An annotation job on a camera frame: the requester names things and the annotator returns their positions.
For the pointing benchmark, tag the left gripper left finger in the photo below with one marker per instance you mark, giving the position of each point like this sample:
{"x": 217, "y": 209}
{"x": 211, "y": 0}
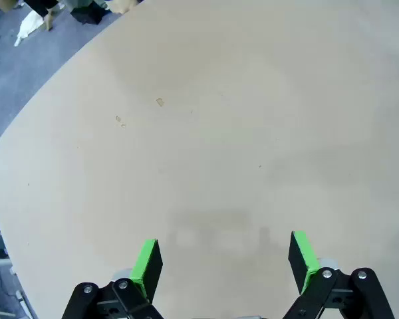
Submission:
{"x": 146, "y": 266}

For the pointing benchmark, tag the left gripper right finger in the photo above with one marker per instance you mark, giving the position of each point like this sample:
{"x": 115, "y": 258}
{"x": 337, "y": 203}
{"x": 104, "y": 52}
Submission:
{"x": 302, "y": 262}

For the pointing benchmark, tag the black fabric bundle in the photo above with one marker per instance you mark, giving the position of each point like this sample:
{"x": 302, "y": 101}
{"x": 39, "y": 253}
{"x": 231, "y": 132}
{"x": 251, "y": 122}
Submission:
{"x": 86, "y": 15}

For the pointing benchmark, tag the bare tan mannequin black trousers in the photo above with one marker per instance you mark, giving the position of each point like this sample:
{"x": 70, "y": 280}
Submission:
{"x": 48, "y": 20}

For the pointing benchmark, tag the white floor cloth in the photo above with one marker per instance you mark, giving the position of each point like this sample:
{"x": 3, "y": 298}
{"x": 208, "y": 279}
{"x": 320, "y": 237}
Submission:
{"x": 28, "y": 26}

